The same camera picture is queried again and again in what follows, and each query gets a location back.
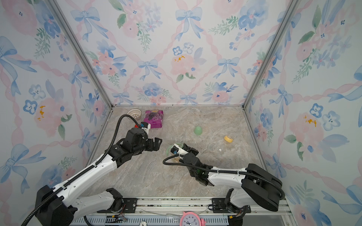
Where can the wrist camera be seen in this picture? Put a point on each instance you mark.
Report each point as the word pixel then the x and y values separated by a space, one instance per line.
pixel 178 150
pixel 145 126

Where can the yellow bottle lid with straw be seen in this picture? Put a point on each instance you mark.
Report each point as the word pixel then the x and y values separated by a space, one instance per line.
pixel 226 143

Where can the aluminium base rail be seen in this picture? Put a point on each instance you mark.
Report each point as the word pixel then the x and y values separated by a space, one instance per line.
pixel 169 211

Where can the patterned white bowl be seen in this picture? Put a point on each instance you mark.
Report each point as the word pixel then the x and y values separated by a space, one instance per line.
pixel 135 113

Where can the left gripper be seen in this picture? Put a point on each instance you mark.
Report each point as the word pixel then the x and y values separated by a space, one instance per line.
pixel 157 143

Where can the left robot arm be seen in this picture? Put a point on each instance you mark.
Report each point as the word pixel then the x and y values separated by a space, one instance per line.
pixel 62 204

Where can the pink alarm clock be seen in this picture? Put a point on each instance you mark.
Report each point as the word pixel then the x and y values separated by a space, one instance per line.
pixel 191 219

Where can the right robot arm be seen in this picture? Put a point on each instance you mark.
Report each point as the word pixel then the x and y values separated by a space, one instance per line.
pixel 248 186

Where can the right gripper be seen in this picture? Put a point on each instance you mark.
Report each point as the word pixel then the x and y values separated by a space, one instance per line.
pixel 190 150

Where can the green bottle cap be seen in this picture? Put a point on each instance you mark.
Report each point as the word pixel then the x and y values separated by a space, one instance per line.
pixel 198 130

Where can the purple snack box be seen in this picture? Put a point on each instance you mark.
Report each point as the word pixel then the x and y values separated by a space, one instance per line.
pixel 154 118

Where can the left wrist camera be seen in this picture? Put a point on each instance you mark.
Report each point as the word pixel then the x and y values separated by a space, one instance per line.
pixel 145 126

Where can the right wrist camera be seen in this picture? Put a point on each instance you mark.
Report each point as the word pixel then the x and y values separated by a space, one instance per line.
pixel 178 150

